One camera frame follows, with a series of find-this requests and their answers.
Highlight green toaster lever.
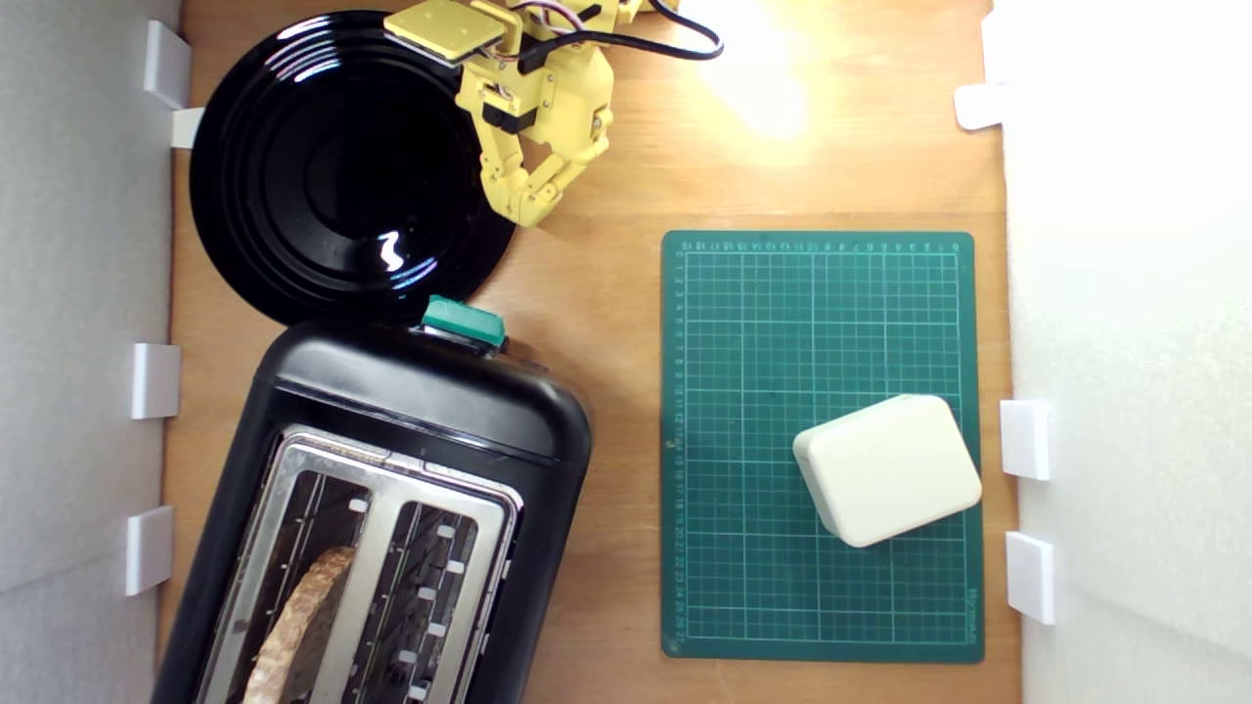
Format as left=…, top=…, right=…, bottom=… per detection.
left=421, top=296, right=508, bottom=353

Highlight black two-slot toaster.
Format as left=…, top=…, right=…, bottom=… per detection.
left=149, top=318, right=595, bottom=704

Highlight black round plate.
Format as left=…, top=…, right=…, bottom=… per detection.
left=189, top=10, right=517, bottom=329

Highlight green cutting mat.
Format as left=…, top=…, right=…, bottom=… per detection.
left=660, top=230, right=986, bottom=665

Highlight white rounded block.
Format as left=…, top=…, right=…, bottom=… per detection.
left=791, top=393, right=983, bottom=549

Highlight brown bread slice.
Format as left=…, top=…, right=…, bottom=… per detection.
left=242, top=546, right=358, bottom=704

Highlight red white servo wires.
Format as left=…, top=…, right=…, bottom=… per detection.
left=509, top=0, right=590, bottom=32

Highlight yellow flat camera housing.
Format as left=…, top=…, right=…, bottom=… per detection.
left=383, top=0, right=506, bottom=68

